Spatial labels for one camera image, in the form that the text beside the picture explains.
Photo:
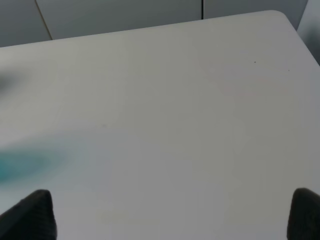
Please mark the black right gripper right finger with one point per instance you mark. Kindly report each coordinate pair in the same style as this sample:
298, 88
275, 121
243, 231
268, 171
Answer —
304, 216

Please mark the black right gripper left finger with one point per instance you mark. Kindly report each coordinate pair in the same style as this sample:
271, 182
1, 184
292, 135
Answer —
32, 218

